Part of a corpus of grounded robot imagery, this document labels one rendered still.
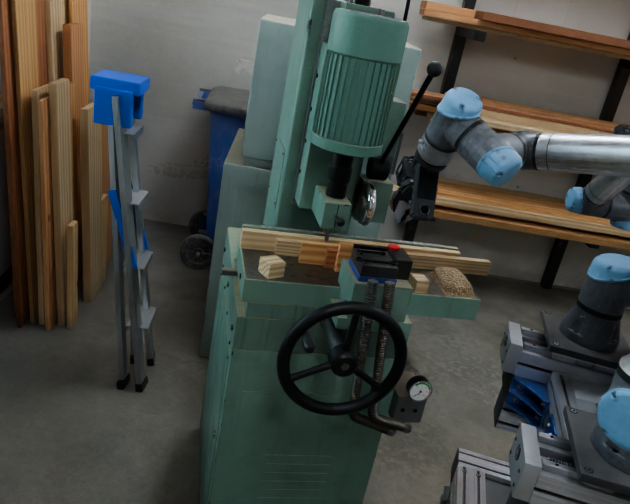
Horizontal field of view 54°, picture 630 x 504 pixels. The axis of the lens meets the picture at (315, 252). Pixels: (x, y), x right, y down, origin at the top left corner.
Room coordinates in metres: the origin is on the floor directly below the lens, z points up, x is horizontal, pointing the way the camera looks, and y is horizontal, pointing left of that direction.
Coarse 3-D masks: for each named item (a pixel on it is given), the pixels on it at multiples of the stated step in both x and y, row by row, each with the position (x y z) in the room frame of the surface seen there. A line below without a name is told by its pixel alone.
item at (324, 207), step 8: (320, 192) 1.52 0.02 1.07; (320, 200) 1.49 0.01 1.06; (328, 200) 1.46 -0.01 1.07; (336, 200) 1.47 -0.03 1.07; (344, 200) 1.49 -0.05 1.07; (312, 208) 1.56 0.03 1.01; (320, 208) 1.48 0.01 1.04; (328, 208) 1.44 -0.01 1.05; (336, 208) 1.45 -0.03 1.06; (344, 208) 1.45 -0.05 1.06; (320, 216) 1.46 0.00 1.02; (328, 216) 1.45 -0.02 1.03; (344, 216) 1.46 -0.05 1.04; (320, 224) 1.45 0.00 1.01; (328, 224) 1.45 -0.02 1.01; (336, 224) 1.45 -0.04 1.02
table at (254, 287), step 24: (240, 264) 1.40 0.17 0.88; (288, 264) 1.41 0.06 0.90; (312, 264) 1.44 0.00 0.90; (240, 288) 1.33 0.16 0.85; (264, 288) 1.30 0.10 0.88; (288, 288) 1.31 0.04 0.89; (312, 288) 1.33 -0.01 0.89; (336, 288) 1.34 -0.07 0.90; (432, 288) 1.44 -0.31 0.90; (408, 312) 1.39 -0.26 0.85; (432, 312) 1.40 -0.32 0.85; (456, 312) 1.42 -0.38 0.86
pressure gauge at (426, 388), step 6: (414, 378) 1.35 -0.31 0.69; (420, 378) 1.35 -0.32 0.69; (426, 378) 1.37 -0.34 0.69; (408, 384) 1.35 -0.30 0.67; (414, 384) 1.33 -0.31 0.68; (420, 384) 1.34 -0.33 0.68; (426, 384) 1.34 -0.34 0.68; (408, 390) 1.34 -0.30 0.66; (414, 390) 1.34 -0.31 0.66; (426, 390) 1.35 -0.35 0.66; (432, 390) 1.35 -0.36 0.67; (414, 396) 1.34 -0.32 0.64; (420, 396) 1.34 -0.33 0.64; (426, 396) 1.35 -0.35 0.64
